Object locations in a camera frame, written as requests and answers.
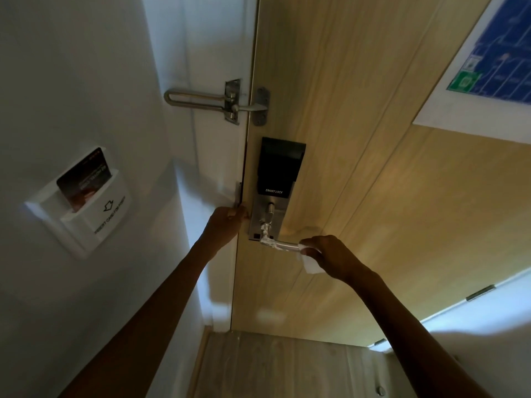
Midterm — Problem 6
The silver swing bar door guard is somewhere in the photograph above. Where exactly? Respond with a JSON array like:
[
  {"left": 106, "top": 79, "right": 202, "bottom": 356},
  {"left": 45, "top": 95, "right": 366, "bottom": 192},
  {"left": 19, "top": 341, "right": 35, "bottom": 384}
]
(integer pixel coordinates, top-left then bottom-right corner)
[{"left": 164, "top": 78, "right": 242, "bottom": 126}]

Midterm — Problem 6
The white key card holder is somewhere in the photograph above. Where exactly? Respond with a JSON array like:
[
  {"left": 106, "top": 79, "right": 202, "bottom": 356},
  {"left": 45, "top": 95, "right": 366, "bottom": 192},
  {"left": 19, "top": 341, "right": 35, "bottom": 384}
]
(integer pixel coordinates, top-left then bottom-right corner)
[{"left": 24, "top": 146, "right": 132, "bottom": 261}]

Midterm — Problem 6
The light wooden door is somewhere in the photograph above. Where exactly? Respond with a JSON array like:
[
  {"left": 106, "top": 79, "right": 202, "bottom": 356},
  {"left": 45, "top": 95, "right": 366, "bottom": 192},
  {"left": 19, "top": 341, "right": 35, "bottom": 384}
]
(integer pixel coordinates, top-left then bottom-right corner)
[{"left": 230, "top": 0, "right": 531, "bottom": 345}]

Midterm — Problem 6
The blue and white wall sign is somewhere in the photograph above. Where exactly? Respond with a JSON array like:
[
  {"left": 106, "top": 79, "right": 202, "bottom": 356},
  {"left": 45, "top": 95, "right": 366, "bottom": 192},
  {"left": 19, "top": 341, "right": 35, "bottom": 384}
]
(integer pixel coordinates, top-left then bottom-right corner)
[{"left": 413, "top": 0, "right": 531, "bottom": 144}]

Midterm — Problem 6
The white cleaning cloth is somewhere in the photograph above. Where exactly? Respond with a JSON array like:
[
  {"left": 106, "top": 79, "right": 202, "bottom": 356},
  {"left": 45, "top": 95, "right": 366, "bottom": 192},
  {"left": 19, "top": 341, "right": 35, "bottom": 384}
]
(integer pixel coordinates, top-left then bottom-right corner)
[{"left": 298, "top": 241, "right": 327, "bottom": 275}]

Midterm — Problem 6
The dark key card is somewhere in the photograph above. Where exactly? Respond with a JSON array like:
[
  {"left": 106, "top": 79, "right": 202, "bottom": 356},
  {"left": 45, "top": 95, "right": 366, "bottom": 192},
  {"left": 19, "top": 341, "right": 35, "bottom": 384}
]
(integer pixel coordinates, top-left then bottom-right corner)
[{"left": 56, "top": 147, "right": 113, "bottom": 213}]

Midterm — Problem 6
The person's left forearm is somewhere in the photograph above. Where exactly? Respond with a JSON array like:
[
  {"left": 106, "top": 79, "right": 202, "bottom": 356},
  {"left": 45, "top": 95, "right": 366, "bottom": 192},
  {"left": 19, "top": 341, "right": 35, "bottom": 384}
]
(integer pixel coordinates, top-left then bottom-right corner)
[{"left": 58, "top": 239, "right": 225, "bottom": 398}]

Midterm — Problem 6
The silver door guard catch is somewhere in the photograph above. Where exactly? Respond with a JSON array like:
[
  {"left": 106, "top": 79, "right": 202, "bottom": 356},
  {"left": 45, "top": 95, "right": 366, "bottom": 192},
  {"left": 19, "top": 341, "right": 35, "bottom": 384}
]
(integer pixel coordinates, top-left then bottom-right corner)
[{"left": 241, "top": 87, "right": 270, "bottom": 127}]

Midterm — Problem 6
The silver lever door handle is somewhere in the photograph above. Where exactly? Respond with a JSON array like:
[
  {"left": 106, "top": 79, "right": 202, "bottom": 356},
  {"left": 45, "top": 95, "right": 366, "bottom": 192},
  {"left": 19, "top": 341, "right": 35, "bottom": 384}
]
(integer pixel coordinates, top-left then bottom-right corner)
[{"left": 259, "top": 221, "right": 302, "bottom": 252}]

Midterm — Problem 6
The white door frame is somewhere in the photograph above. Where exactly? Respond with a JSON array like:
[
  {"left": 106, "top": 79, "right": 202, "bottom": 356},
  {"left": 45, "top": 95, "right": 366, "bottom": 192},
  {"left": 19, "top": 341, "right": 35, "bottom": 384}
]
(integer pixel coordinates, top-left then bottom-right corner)
[{"left": 141, "top": 0, "right": 260, "bottom": 333}]

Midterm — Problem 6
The black and silver door lock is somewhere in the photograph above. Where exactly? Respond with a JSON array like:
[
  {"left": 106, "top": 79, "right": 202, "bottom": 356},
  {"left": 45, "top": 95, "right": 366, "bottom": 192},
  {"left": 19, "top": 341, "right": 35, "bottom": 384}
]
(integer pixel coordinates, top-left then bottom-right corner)
[{"left": 248, "top": 137, "right": 307, "bottom": 242}]

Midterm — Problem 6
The person's right hand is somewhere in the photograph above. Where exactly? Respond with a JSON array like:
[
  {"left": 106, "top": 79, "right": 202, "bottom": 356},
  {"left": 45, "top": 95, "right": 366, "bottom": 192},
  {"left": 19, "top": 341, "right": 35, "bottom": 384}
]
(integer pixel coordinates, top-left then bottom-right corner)
[{"left": 300, "top": 235, "right": 366, "bottom": 283}]

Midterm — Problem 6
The person's right forearm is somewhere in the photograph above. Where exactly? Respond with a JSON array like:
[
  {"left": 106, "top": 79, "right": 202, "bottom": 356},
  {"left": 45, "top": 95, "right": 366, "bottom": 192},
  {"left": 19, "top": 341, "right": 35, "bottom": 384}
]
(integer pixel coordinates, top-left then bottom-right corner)
[{"left": 346, "top": 263, "right": 478, "bottom": 398}]

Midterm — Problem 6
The person's left hand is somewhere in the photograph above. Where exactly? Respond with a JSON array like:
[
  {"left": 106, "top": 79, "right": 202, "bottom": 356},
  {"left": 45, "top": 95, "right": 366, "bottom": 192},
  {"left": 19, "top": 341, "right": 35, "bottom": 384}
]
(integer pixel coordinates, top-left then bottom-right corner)
[{"left": 206, "top": 206, "right": 250, "bottom": 250}]

